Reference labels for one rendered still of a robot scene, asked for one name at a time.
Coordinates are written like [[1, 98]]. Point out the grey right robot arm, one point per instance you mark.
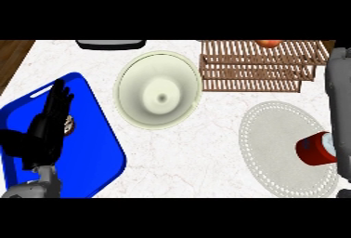
[[340, 102]]

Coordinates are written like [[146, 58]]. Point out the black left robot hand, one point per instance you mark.
[[45, 130]]

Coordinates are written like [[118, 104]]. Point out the red can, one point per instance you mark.
[[312, 148]]

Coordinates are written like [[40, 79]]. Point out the white oval placemat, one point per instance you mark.
[[283, 148]]

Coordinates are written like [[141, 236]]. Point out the pale green bowl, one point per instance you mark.
[[158, 89]]

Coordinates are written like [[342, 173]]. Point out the blue cutting board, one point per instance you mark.
[[87, 139]]

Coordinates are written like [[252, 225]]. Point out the orange fruit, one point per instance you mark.
[[268, 43]]

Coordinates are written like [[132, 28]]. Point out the brown cupcake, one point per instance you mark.
[[68, 125]]

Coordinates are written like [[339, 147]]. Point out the brown wooden tiered shelf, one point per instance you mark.
[[255, 66]]

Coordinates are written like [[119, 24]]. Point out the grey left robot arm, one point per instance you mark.
[[38, 185]]

